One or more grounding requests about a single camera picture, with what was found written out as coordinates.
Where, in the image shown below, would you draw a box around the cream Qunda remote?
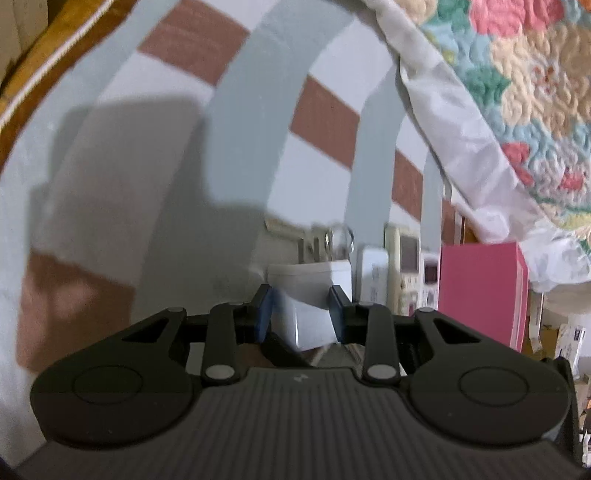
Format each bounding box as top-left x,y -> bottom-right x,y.
384,224 -> 421,316

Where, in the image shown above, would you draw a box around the white TCL remote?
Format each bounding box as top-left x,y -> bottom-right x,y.
419,251 -> 441,310

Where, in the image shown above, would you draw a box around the white charger with prongs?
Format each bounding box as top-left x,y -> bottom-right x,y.
267,260 -> 353,352

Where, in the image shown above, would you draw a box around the pink cardboard box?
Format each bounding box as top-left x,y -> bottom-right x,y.
438,242 -> 529,351

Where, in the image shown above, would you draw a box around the striped checkered floor mat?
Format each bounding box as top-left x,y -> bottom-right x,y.
1,1 -> 460,465

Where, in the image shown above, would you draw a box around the cardboard boxes under bed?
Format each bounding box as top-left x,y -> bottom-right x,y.
523,283 -> 590,379

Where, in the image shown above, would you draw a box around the beige wooden cabinet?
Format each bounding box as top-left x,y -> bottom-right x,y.
1,0 -> 70,88

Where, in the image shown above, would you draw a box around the keys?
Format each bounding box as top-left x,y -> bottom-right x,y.
263,218 -> 356,262

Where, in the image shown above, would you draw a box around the floral quilted bedspread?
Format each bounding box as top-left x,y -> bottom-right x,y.
399,0 -> 590,238

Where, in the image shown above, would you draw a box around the small white fan remote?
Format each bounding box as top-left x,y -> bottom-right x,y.
356,245 -> 389,305

